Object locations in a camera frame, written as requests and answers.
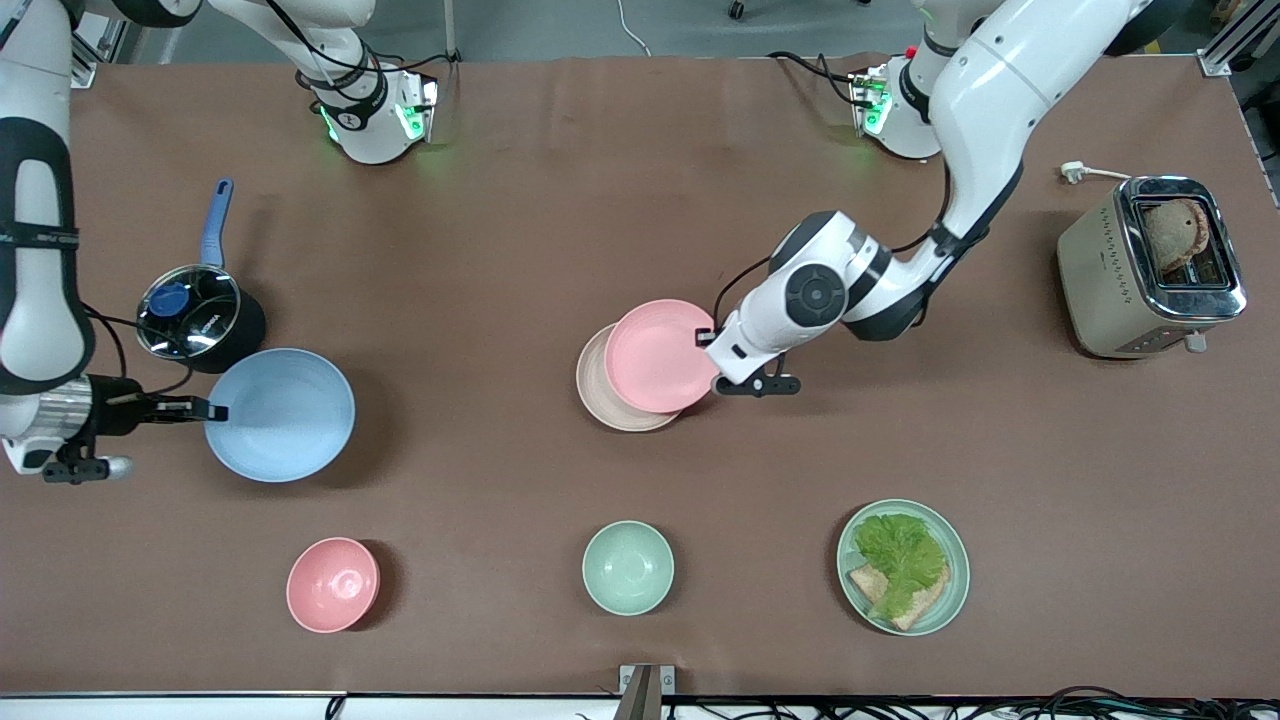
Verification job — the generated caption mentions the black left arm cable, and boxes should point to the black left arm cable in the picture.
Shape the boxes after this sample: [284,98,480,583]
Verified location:
[712,165,951,321]

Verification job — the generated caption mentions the green lettuce leaf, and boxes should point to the green lettuce leaf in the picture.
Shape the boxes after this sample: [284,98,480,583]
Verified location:
[852,512,949,621]

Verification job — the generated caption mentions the blue plate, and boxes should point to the blue plate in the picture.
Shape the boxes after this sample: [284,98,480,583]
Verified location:
[204,347,357,484]

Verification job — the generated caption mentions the pink plate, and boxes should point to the pink plate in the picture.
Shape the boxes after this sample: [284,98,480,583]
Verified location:
[604,299,723,414]

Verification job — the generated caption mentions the toasted bread slice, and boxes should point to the toasted bread slice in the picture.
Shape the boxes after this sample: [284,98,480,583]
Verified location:
[1143,198,1212,277]

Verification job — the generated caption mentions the beige metal toaster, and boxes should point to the beige metal toaster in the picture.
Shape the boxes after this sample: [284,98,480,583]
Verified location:
[1057,175,1249,359]

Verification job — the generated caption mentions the pink bowl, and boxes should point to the pink bowl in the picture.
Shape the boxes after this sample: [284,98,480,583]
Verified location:
[286,537,381,634]

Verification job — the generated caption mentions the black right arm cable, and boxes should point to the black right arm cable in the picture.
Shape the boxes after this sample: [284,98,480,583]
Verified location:
[78,303,197,397]

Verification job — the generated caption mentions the black base cable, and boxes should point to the black base cable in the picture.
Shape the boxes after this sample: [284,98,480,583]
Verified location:
[768,48,867,106]

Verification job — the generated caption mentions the brown bread slice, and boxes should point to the brown bread slice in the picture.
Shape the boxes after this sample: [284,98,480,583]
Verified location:
[848,562,952,632]

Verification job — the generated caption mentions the beige plate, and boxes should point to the beige plate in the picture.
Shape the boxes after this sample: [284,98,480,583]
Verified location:
[576,322,686,433]

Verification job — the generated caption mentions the dark blue saucepan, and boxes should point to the dark blue saucepan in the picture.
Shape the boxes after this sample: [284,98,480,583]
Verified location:
[138,178,268,376]

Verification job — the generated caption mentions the aluminium frame profile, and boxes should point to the aluminium frame profile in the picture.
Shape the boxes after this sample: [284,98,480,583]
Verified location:
[1197,0,1280,79]

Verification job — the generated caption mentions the glass lid blue knob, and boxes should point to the glass lid blue knob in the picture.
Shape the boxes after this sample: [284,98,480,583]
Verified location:
[136,265,243,359]

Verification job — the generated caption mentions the black cable bundle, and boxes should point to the black cable bundle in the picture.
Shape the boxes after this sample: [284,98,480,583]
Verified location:
[570,684,1280,720]

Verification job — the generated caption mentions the green bowl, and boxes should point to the green bowl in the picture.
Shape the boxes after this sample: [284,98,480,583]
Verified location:
[582,520,675,616]

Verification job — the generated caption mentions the metal camera post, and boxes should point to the metal camera post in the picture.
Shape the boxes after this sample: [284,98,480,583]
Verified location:
[618,664,677,720]

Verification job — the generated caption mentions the white toaster plug cable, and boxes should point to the white toaster plug cable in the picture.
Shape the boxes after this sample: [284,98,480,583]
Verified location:
[1060,160,1137,187]

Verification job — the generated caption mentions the black base cables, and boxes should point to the black base cables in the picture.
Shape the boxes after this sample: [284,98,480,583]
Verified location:
[262,0,463,106]

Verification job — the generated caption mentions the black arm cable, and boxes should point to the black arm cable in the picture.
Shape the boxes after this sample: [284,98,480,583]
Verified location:
[712,165,951,321]
[78,303,197,397]

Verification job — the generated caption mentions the green plate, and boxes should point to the green plate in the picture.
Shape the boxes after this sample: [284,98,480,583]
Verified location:
[836,498,971,637]

